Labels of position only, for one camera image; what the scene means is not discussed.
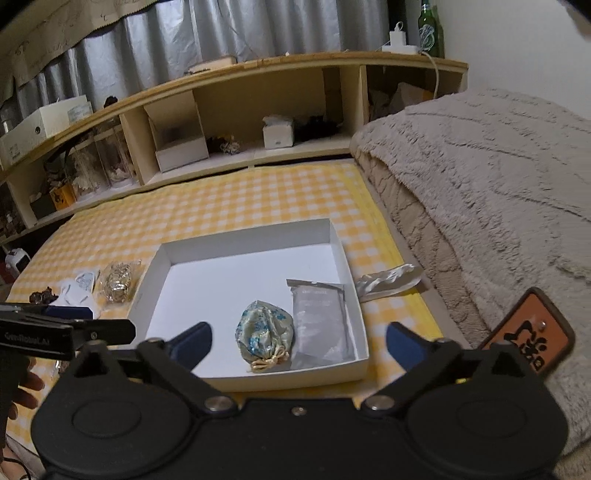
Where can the green glass bottle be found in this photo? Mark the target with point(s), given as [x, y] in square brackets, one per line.
[429, 32]

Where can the white cardboard box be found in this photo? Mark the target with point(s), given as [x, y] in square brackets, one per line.
[207, 286]

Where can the small white appliance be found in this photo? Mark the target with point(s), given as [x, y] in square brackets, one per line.
[16, 261]

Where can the clear plastic bag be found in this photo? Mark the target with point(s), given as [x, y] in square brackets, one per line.
[385, 284]

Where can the beige fleece blanket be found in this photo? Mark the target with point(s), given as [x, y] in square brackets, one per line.
[485, 161]

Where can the white packet with blue edge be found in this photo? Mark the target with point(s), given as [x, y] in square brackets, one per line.
[85, 280]

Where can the small white box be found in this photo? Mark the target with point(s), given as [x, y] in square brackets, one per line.
[278, 134]

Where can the open white carton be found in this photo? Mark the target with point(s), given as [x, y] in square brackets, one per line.
[180, 152]

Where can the bag of gold rubber bands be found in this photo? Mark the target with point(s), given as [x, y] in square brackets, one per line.
[117, 281]

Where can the orange patch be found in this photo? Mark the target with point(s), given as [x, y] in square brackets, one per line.
[521, 330]

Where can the grey curtain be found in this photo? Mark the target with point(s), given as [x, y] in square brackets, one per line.
[277, 27]

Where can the grey foil sachet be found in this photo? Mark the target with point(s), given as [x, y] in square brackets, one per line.
[318, 318]

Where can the white charger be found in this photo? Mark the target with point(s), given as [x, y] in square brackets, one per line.
[398, 34]

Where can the yellow checked sheet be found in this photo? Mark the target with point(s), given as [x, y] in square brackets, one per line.
[231, 198]

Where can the dark small box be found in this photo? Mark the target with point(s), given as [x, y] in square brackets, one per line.
[42, 207]

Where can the small black figure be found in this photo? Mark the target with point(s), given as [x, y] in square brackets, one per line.
[111, 100]

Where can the clear plastic jar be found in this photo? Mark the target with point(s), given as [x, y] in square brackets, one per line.
[87, 170]
[117, 159]

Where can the white face mask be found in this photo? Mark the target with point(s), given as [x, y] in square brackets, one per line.
[76, 300]

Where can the flat wooden box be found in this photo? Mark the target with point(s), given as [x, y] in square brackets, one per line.
[214, 64]

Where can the yellow and black box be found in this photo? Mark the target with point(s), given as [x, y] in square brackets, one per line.
[63, 196]

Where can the black fluffy bundle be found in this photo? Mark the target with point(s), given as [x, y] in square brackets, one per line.
[318, 130]

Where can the wooden shelf headboard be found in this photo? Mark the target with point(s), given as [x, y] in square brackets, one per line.
[277, 62]

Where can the beige paper valance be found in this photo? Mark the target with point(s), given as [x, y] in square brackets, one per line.
[69, 27]

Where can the tape roll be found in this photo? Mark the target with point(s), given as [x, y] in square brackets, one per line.
[79, 112]

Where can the white power strip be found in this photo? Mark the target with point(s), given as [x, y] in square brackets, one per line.
[401, 48]

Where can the metal lidded jar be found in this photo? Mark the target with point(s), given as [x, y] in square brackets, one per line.
[8, 119]

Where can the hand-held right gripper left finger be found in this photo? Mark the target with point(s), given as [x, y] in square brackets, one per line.
[194, 344]

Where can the crumpled white bag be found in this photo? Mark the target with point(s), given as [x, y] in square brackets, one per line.
[401, 99]

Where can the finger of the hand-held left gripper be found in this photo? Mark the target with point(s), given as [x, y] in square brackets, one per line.
[69, 312]
[106, 331]

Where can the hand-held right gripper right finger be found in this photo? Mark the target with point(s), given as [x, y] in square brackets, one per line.
[406, 348]

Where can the white storage box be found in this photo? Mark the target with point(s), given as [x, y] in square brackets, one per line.
[41, 127]

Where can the person's left hand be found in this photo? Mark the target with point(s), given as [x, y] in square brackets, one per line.
[32, 385]

